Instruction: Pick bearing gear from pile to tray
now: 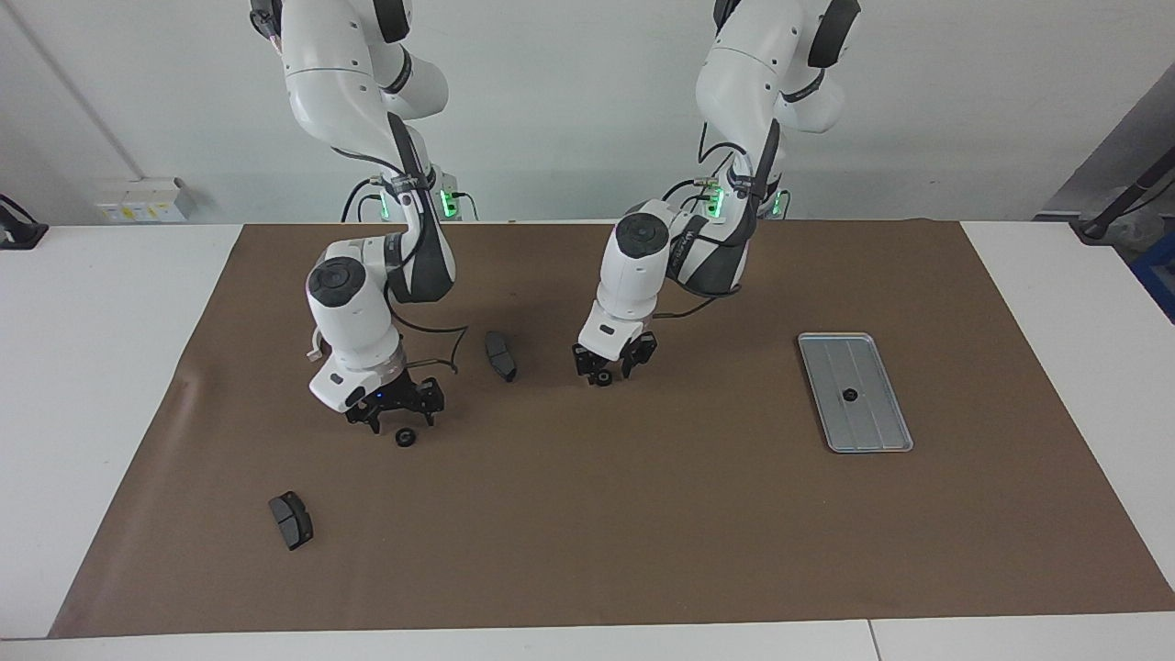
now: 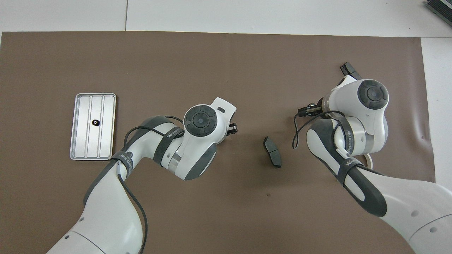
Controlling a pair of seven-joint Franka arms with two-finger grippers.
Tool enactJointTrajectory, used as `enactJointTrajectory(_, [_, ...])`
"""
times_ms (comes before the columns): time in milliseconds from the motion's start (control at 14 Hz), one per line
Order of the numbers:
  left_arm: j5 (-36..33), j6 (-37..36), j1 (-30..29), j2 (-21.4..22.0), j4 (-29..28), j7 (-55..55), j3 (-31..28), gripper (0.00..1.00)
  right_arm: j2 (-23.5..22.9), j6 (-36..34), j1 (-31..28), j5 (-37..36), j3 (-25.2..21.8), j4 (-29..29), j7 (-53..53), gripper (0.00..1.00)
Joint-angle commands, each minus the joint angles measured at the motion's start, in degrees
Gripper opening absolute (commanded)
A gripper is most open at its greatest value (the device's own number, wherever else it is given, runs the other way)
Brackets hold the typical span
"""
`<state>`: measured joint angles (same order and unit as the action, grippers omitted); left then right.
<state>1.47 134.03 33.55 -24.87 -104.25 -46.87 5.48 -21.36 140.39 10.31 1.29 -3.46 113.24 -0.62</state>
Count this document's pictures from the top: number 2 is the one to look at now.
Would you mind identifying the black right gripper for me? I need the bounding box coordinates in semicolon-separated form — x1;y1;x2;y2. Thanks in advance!
298;99;325;117

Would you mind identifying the silver metal tray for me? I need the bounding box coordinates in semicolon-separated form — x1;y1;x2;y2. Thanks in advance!
70;93;117;161

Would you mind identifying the long dark brake pad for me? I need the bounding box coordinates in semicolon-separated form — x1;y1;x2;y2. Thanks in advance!
263;136;282;169

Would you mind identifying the short dark brake pad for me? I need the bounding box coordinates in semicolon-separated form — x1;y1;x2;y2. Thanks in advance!
340;62;362;81

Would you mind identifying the brown table mat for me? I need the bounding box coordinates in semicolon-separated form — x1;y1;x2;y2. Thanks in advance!
0;31;442;254

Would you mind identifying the dark ribbed device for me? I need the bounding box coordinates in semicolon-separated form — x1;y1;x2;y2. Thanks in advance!
426;0;452;27

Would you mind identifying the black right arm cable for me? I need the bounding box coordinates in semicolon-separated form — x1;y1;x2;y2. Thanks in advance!
292;110;350;149

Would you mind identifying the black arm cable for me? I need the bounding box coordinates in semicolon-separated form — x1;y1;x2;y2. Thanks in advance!
292;110;350;149
118;115;184;254

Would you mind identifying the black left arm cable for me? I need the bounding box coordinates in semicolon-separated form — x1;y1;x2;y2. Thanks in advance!
118;115;184;254

